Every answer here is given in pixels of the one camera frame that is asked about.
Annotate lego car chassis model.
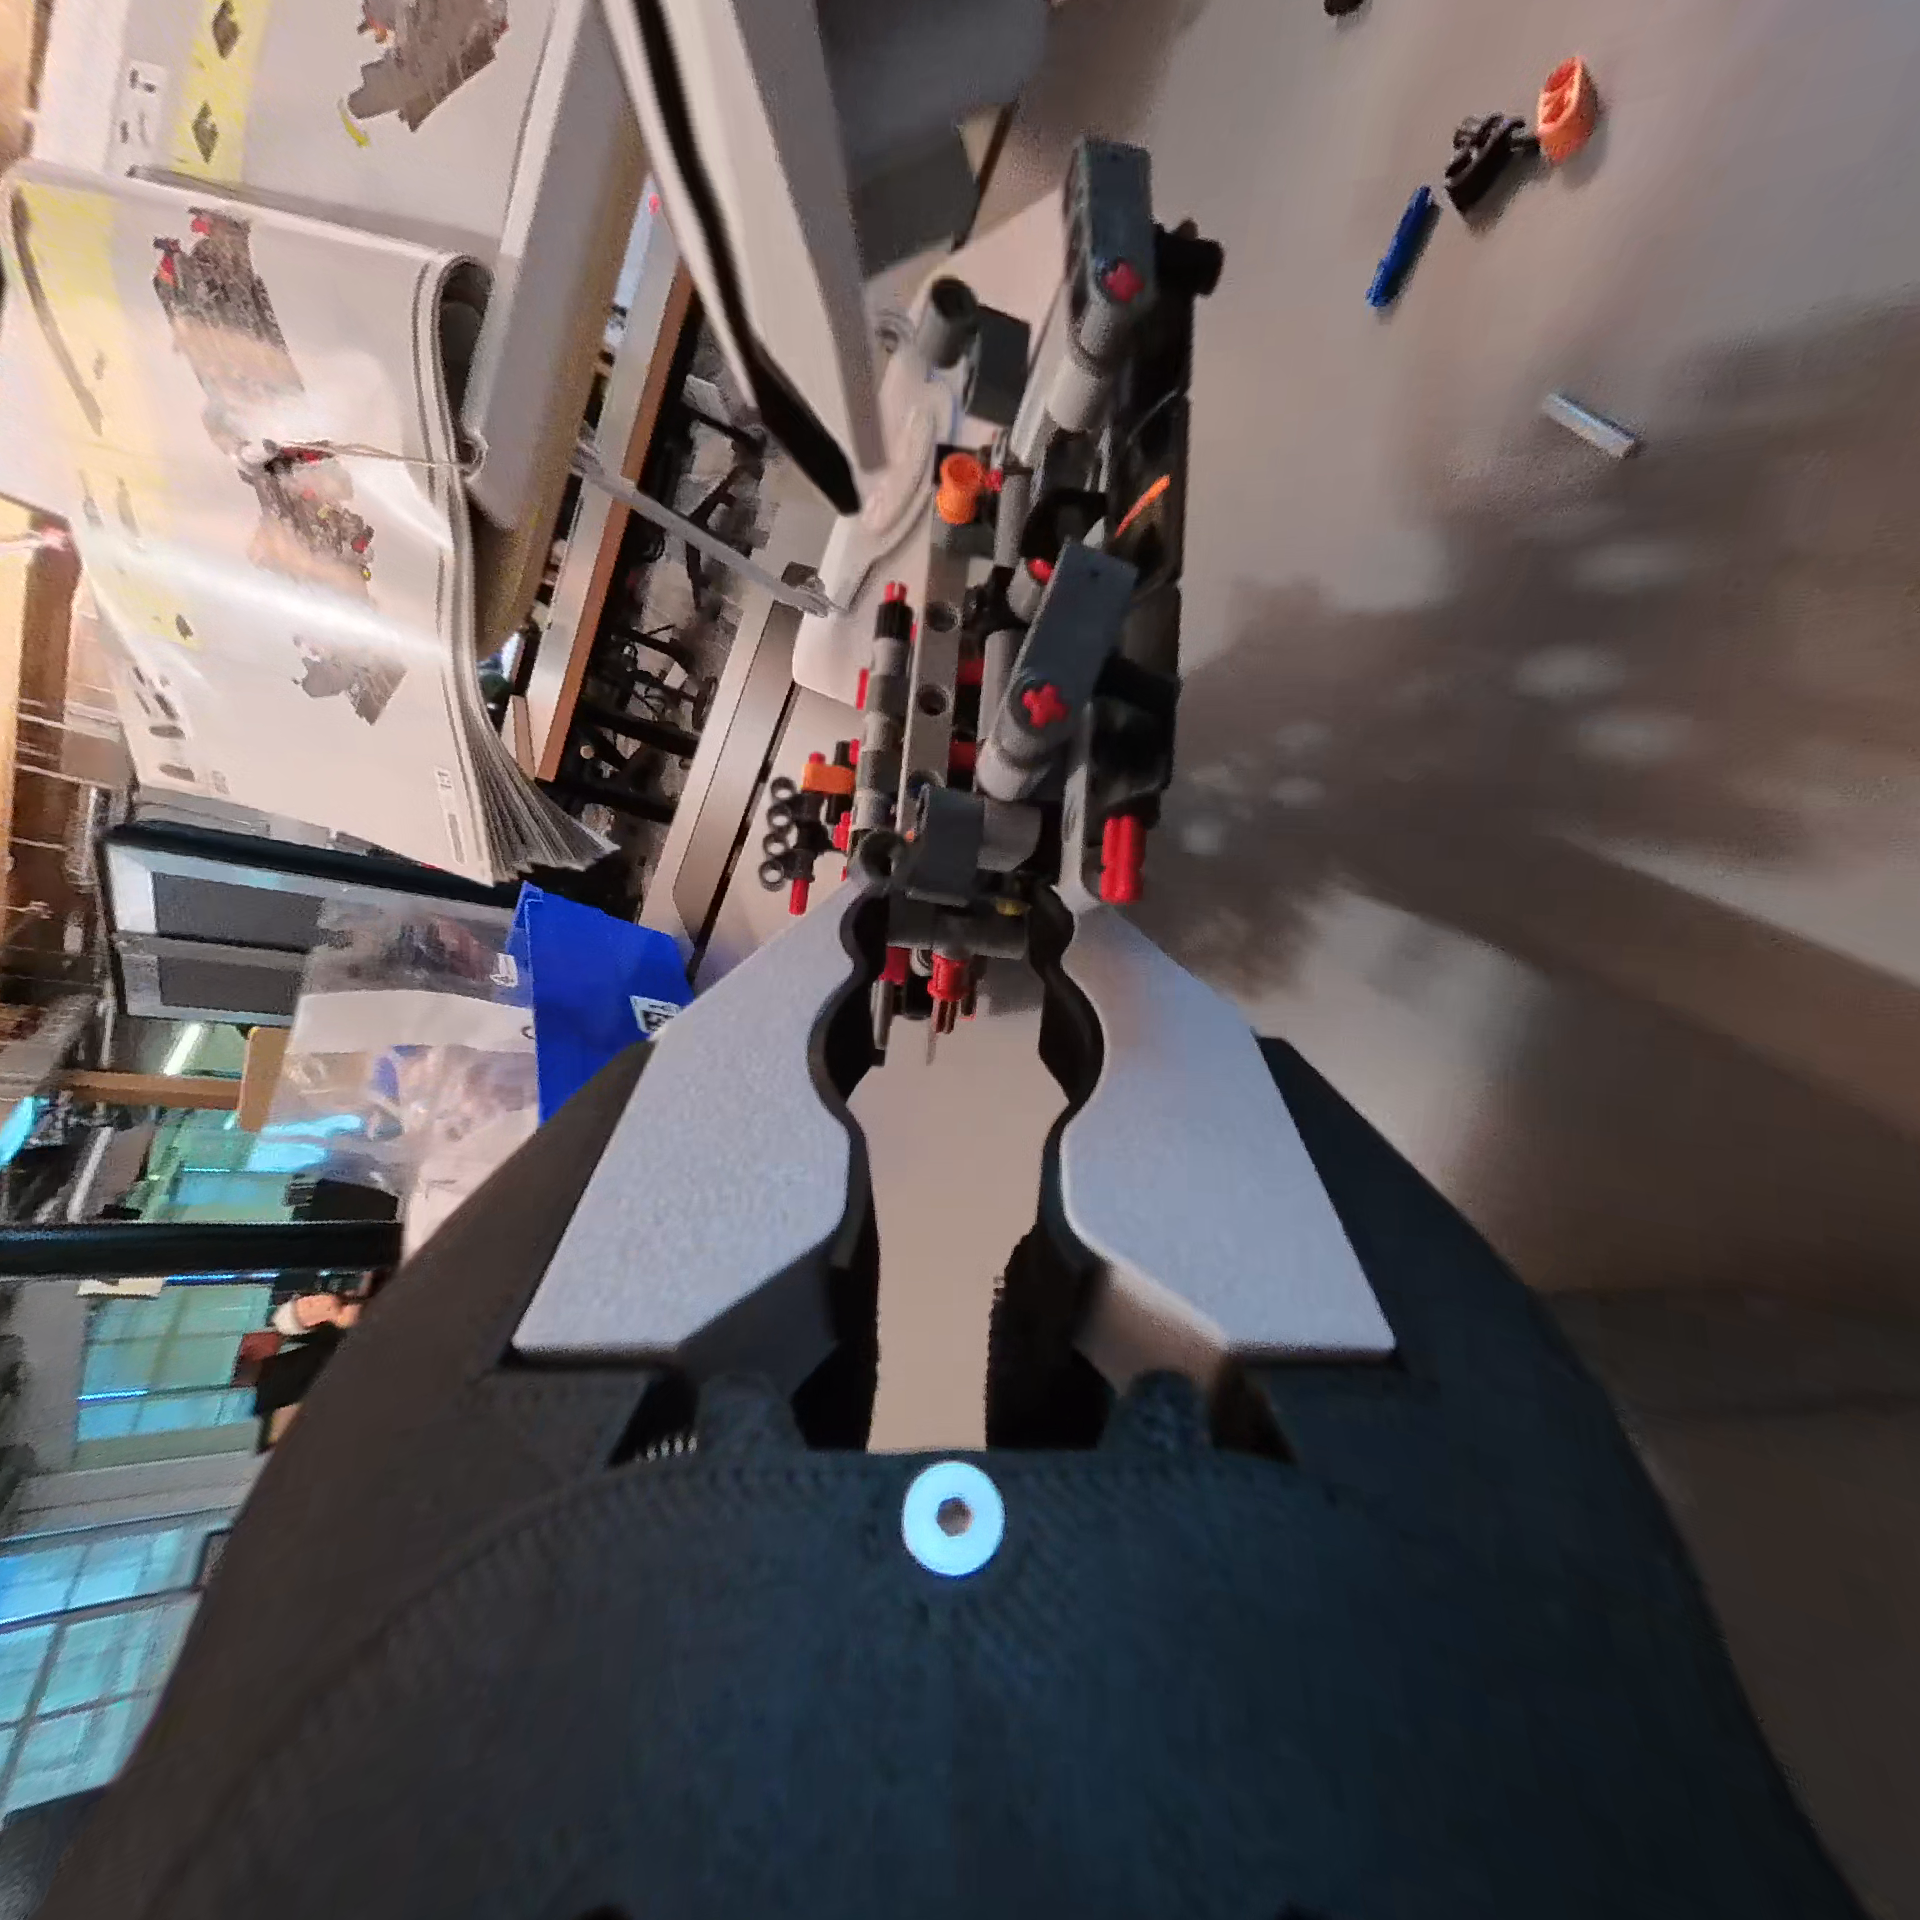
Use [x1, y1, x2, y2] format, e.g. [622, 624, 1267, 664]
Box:
[756, 139, 1226, 1070]

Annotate grey framed panels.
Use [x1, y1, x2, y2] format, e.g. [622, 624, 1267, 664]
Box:
[97, 824, 519, 1024]

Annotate blue plastic bin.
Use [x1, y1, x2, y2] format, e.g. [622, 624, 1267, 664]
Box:
[507, 885, 700, 1127]

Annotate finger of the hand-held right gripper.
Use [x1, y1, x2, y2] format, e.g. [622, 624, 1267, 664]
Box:
[662, 0, 875, 504]
[600, 0, 859, 515]

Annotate black lego connector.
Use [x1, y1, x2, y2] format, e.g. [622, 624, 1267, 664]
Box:
[1443, 112, 1547, 214]

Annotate blue lego pin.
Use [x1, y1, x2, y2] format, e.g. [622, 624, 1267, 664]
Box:
[1366, 183, 1443, 309]

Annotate open instruction booklet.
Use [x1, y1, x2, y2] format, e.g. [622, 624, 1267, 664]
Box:
[0, 0, 618, 887]

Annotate white stand base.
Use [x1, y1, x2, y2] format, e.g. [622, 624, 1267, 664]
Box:
[786, 277, 976, 705]

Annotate white book stand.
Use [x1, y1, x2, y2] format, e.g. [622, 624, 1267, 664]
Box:
[458, 0, 647, 528]

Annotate wood-edged desk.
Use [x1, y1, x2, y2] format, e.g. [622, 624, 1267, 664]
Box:
[532, 270, 706, 781]

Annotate black metal bar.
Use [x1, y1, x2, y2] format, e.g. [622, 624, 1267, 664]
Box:
[0, 1219, 408, 1280]

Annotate clear plastic bag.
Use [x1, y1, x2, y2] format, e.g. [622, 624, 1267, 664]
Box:
[240, 900, 543, 1201]

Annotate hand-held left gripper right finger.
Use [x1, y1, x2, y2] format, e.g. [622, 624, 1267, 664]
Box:
[1036, 892, 1401, 1430]

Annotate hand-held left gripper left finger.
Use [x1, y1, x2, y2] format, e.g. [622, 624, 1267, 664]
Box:
[513, 885, 883, 1366]

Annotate metal page holder wire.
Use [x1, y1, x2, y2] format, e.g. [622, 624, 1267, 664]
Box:
[240, 433, 489, 479]

